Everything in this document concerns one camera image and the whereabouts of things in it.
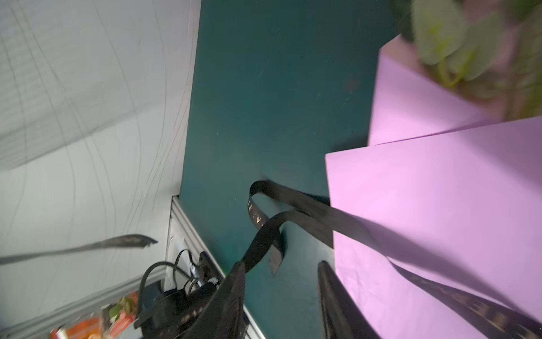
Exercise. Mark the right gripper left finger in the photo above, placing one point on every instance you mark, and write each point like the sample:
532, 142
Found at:
223, 316

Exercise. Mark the mint fake flower stem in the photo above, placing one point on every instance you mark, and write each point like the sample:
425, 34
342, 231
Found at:
488, 54

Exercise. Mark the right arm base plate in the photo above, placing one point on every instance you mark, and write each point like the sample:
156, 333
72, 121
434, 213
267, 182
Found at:
175, 311

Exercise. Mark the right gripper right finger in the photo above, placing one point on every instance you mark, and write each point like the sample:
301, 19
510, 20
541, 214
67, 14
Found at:
341, 316

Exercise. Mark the green table mat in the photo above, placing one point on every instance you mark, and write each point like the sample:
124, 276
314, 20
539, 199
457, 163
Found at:
277, 86

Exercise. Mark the pink purple wrapping paper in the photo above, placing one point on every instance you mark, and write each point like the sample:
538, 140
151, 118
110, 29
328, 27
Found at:
453, 194

